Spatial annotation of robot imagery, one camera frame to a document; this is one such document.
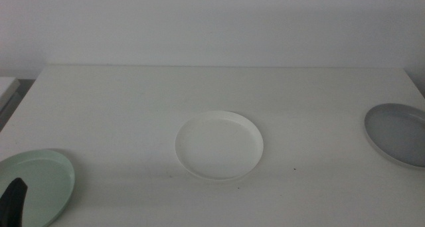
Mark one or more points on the pale green shallow bowl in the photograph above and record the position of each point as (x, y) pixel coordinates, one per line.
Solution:
(43, 184)

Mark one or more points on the white shallow bowl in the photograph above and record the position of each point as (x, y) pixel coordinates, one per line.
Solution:
(219, 147)

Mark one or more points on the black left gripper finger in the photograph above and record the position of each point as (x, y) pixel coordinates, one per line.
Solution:
(13, 203)

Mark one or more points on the grey shallow bowl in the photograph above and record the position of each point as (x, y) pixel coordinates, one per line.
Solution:
(398, 134)

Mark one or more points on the white side table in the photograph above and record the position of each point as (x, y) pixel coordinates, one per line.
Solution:
(7, 87)

